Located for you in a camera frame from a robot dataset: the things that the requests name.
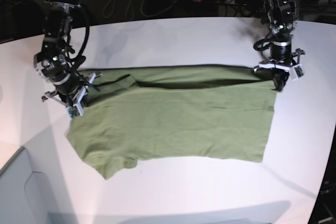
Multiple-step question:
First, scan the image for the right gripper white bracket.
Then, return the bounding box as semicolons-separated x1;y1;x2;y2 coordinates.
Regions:
41;71;102;117

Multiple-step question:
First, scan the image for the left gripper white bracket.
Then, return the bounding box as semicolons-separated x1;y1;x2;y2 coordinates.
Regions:
253;48;305;92

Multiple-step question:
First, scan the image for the green T-shirt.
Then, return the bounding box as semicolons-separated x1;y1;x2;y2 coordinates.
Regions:
67;65;277;179

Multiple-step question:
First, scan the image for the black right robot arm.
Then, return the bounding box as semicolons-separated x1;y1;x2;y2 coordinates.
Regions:
33;0;100;119

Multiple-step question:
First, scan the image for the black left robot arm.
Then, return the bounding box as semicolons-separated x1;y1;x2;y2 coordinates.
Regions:
253;0;306;92

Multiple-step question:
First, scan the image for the grey looped cable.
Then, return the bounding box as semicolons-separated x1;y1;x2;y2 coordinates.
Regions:
101;0;182;19

